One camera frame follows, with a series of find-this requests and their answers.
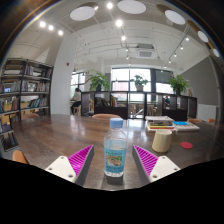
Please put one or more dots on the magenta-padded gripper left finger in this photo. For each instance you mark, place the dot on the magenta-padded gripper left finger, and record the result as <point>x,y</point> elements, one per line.
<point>61,166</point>

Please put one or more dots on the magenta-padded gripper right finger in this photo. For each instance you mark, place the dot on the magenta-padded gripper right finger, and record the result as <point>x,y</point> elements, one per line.
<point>163,166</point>

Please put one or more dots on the clear water bottle blue cap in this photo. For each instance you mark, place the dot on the clear water bottle blue cap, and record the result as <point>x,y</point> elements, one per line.
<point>115,156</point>

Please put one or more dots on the cream ceramic mug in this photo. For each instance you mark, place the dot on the cream ceramic mug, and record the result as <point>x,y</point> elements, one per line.
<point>161,141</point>

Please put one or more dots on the flat round red coaster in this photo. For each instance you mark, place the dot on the flat round red coaster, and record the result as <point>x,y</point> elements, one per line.
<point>186,145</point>

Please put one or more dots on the stack of books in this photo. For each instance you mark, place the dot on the stack of books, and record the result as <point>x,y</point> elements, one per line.
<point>160,124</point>

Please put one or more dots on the low black shelf unit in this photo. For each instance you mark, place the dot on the low black shelf unit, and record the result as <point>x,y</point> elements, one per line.
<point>116,111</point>

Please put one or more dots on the leafy potted plant dark pot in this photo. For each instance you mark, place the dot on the leafy potted plant dark pot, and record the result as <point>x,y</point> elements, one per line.
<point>178,84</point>

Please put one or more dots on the tall dark bookshelf unit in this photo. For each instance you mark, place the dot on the tall dark bookshelf unit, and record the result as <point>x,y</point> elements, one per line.
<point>26,86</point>

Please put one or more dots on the potted plant white pot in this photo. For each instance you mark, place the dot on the potted plant white pot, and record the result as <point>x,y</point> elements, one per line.
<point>139,81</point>

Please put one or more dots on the bushy potted plant dark pot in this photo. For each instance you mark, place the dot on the bushy potted plant dark pot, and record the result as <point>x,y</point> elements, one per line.
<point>99,81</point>

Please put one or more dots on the ceiling air conditioner unit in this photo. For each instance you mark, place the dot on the ceiling air conditioner unit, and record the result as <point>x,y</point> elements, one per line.
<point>145,53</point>

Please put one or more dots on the ceiling lights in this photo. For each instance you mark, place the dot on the ceiling lights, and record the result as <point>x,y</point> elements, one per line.
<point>131,6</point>

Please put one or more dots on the white wall radiator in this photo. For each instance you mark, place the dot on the white wall radiator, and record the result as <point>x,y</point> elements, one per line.
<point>206,112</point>

